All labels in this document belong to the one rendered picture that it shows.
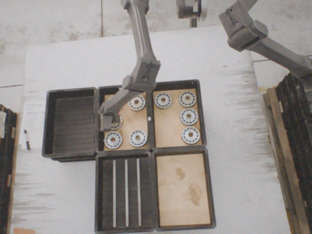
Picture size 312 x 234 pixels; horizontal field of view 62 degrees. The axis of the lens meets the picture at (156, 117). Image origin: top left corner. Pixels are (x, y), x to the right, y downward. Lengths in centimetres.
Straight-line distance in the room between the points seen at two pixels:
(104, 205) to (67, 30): 208
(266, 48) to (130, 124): 90
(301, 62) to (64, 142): 127
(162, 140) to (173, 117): 15
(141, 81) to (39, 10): 256
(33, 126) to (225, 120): 126
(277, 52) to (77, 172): 128
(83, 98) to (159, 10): 163
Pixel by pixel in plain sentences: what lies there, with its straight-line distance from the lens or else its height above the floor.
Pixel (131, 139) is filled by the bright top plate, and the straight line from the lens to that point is 150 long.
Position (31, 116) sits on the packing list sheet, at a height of 70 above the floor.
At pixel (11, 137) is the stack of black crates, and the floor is 20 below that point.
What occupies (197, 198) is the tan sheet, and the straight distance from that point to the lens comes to 148.
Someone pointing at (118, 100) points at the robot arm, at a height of 129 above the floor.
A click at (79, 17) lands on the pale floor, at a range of 314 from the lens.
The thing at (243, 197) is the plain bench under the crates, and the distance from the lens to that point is 166.
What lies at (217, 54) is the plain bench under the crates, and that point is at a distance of 190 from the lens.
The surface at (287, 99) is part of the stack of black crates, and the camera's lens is 233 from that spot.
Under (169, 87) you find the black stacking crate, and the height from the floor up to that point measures 86.
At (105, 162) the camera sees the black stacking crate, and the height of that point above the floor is 83.
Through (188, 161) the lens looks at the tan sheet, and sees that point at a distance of 149.
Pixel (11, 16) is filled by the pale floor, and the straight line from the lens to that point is 348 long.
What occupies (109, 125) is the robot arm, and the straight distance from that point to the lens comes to 132.
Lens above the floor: 230
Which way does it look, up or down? 72 degrees down
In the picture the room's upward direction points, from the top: 11 degrees counter-clockwise
